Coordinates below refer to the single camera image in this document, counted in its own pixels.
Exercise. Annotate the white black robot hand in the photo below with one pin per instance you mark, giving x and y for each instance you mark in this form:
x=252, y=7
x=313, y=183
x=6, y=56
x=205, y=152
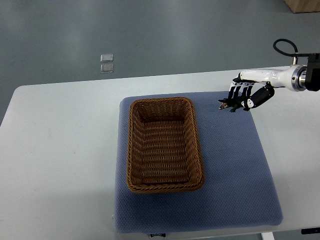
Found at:
x=292, y=77

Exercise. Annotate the dark toy crocodile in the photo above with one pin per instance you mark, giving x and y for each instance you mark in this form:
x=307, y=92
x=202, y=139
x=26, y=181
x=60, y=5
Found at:
x=233, y=103

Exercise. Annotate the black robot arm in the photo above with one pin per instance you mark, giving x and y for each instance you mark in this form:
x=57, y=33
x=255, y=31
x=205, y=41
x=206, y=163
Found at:
x=253, y=87

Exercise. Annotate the brown wicker basket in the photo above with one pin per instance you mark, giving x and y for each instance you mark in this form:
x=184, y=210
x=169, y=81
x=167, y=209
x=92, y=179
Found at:
x=163, y=148

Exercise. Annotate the blue grey cushion mat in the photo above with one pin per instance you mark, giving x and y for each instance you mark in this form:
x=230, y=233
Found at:
x=238, y=191

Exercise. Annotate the wooden box corner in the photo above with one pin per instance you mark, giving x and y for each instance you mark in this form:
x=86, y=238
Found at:
x=303, y=6

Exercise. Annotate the upper clear floor plate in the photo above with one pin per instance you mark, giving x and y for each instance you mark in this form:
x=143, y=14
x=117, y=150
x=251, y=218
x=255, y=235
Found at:
x=106, y=57

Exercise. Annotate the clear floor plate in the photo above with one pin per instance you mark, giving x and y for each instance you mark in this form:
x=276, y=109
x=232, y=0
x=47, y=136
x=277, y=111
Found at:
x=106, y=57
x=107, y=68

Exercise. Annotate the lower clear floor plate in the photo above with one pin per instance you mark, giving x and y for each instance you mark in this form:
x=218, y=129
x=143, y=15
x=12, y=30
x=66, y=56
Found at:
x=107, y=68

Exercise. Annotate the white table leg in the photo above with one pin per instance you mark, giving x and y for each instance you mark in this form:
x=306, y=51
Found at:
x=267, y=236

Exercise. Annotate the black table control panel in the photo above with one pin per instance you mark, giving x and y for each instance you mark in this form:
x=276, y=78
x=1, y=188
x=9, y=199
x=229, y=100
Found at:
x=309, y=231

